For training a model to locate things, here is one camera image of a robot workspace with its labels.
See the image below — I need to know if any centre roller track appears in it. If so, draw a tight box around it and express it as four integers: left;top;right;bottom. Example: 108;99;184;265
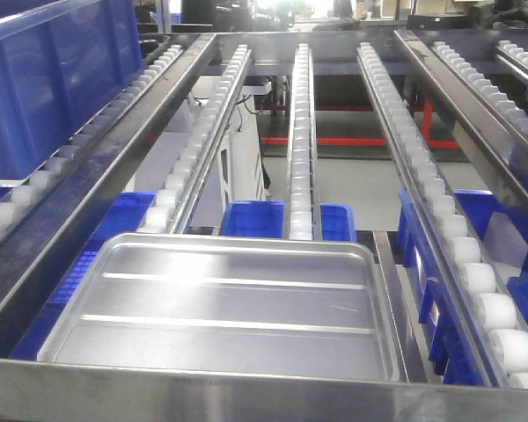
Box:
283;43;322;241

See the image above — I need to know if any roller track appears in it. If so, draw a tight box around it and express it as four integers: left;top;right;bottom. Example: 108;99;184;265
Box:
137;44;252;234
357;42;528;389
283;43;322;241
0;44;184;242
431;40;528;143

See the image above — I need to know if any blue bin lower centre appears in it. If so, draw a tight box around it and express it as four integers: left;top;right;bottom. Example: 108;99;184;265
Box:
219;200;357;242

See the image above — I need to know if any blue bin far right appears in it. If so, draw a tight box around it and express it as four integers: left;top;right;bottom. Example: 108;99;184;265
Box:
454;189;528;325

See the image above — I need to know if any red floor frame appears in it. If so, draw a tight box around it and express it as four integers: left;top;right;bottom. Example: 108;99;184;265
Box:
261;100;459;149

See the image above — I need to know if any blue bin lower right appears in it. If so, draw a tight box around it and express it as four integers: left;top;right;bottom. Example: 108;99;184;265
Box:
397;188;483;386

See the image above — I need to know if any blue bin lower left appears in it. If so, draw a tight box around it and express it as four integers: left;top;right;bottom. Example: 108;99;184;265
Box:
10;192;155;360

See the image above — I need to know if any small silver ribbed tray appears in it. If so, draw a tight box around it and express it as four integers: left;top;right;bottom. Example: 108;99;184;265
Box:
37;233;400;382

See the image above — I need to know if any far left roller track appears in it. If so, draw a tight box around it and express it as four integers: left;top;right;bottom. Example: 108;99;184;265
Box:
0;44;184;242

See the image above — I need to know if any steel rack frame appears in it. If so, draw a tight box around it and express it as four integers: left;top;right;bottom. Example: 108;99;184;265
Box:
0;32;528;421

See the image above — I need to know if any large blue bin upper left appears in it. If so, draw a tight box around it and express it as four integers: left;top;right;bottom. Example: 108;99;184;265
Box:
0;1;143;179

